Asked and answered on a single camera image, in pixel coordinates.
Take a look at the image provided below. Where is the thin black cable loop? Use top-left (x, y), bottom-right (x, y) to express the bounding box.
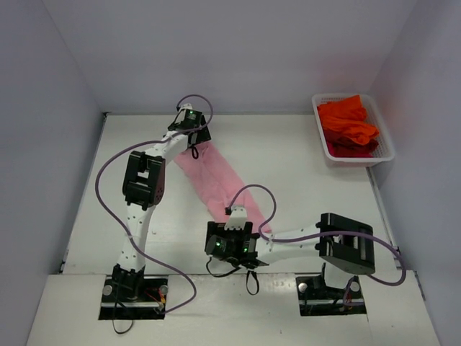
top-left (111, 299), bottom-right (135, 334)

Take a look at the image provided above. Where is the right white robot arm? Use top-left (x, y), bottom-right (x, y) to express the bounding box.
top-left (205, 206), bottom-right (375, 275)

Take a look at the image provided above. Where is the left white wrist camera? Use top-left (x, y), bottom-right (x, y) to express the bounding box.
top-left (176, 103), bottom-right (194, 112)

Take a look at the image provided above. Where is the dark red t shirt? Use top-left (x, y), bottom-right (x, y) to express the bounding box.
top-left (326, 140), bottom-right (379, 158)

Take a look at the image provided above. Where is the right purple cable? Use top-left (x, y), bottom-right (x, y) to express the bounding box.
top-left (224, 185), bottom-right (408, 307)

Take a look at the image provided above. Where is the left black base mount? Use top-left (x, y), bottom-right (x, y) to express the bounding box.
top-left (99, 276), bottom-right (169, 321)

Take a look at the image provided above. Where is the orange t shirt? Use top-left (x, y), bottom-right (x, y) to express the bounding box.
top-left (317, 94), bottom-right (380, 146)

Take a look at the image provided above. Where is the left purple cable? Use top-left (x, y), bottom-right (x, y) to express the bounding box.
top-left (94, 94), bottom-right (214, 313)

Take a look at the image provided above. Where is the white plastic basket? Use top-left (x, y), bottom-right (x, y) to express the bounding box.
top-left (312, 93), bottom-right (395, 167)

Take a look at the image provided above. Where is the purple cable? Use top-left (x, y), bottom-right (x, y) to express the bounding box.
top-left (94, 94), bottom-right (214, 313)
top-left (224, 185), bottom-right (408, 307)

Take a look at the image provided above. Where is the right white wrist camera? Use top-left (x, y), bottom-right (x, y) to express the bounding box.
top-left (224, 205), bottom-right (248, 231)

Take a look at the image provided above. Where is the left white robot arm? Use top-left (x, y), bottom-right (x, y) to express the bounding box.
top-left (112, 104), bottom-right (211, 303)

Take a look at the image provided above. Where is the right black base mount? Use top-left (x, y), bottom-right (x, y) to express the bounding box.
top-left (295, 275), bottom-right (367, 317)

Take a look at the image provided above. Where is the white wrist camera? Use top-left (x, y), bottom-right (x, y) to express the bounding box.
top-left (176, 103), bottom-right (194, 112)
top-left (224, 205), bottom-right (248, 231)

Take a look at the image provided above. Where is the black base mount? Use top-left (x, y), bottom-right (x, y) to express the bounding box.
top-left (99, 276), bottom-right (169, 321)
top-left (295, 275), bottom-right (367, 317)

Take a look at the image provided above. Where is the pink t shirt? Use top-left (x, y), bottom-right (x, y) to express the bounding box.
top-left (174, 141), bottom-right (272, 234)

